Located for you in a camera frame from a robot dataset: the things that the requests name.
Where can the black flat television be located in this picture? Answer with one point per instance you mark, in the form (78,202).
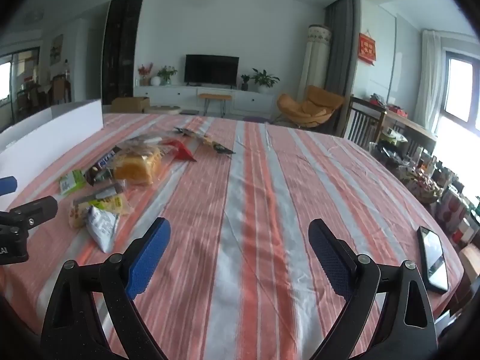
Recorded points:
(211,69)

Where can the cluttered wooden side table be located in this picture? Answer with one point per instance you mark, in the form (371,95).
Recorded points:
(408,150)

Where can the dark wooden chair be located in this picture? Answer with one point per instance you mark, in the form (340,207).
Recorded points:
(364,121)

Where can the red flower vase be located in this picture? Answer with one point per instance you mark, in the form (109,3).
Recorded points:
(144,72)

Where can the orange lounge chair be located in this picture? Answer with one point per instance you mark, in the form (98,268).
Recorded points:
(316,109)

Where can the striped pink grey tablecloth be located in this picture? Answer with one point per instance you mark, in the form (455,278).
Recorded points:
(239,278)

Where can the white cardboard storage box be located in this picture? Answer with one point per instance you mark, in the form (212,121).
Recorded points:
(29,147)

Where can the small potted plant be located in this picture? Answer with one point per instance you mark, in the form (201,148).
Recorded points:
(245,82)

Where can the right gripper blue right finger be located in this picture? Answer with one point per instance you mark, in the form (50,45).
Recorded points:
(405,327)

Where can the brown cardboard box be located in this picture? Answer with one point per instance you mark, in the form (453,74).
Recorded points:
(135,105)

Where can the white tv cabinet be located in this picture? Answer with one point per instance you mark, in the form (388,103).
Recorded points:
(244,103)

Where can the leafy plant white pot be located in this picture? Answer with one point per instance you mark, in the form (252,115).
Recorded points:
(264,81)

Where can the black tall cabinet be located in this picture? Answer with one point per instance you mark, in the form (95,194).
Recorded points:
(119,42)

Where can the red wall hanging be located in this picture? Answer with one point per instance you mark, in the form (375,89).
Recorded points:
(367,49)

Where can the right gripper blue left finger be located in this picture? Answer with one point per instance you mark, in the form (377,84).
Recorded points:
(72,328)

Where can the small wooden stool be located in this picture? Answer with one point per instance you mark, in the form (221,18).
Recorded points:
(221,98)

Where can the red snack packet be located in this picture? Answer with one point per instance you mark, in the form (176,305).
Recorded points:
(178,150)

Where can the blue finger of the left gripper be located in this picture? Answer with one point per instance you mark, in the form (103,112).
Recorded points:
(8,185)

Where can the green white snack packet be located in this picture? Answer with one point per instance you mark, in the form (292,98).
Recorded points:
(71,182)

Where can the black smartphone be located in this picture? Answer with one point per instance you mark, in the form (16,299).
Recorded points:
(434,270)

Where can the bagged bread loaf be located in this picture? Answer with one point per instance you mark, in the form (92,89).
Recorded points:
(139,160)

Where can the green potted plant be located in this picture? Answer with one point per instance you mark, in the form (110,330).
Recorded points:
(166,73)

